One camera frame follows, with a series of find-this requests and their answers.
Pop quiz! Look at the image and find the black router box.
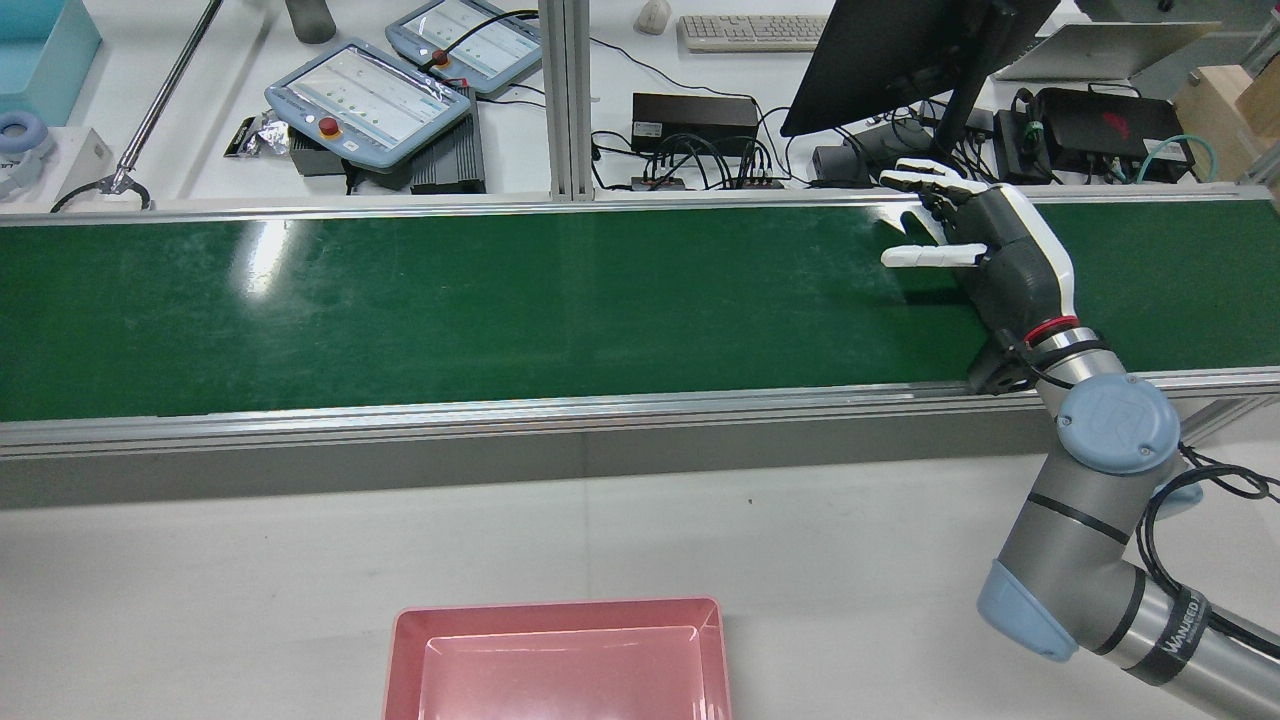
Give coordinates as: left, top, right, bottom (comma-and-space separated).
1035, 87, 1196, 184

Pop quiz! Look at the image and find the green conveyor belt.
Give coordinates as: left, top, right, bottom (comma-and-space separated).
0, 200, 1280, 422

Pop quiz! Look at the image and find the white carton box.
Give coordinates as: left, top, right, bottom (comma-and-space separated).
0, 127, 117, 207

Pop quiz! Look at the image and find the white computer keyboard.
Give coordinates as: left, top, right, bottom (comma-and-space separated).
678, 14, 831, 54

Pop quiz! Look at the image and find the light blue plastic bin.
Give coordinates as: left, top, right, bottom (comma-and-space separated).
0, 0, 103, 127

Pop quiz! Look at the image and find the cardboard box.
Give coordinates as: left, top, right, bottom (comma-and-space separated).
1172, 40, 1280, 183

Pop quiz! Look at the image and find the dark grey cylinder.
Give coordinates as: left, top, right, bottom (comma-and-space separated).
285, 0, 338, 45

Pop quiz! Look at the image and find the pink plastic box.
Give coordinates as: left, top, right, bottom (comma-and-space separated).
382, 597, 733, 720

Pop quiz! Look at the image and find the aluminium conveyor side rail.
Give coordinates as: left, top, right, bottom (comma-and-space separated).
0, 368, 1280, 511
0, 183, 1280, 229

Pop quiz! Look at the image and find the silver foil packet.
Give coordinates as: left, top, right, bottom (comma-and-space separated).
224, 110, 293, 159

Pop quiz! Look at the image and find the aluminium profile post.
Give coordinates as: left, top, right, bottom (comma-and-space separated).
538, 0, 593, 202

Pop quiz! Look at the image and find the black ribbed electronics box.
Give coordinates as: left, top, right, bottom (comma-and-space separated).
408, 85, 488, 195

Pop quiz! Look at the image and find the black computer monitor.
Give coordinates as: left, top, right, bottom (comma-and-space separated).
780, 0, 1061, 166

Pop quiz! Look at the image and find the silver laptop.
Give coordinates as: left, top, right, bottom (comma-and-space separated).
993, 20, 1251, 83

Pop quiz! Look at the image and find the teal cable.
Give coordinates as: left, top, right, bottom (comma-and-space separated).
1135, 135, 1221, 185

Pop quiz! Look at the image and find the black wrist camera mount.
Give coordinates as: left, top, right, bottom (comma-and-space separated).
968, 330, 1051, 397

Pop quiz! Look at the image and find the grey robot teach pendant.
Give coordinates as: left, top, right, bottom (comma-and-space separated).
265, 38, 473, 173
385, 0, 546, 98

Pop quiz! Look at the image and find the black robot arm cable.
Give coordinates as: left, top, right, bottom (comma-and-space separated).
1135, 445, 1280, 646

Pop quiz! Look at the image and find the metal tripod pole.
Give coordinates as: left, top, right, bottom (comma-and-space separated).
100, 0, 226, 197

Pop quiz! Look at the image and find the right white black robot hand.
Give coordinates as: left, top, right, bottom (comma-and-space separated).
880, 158, 1081, 346

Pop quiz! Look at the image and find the black power supply box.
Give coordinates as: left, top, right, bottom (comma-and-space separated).
632, 92, 759, 157

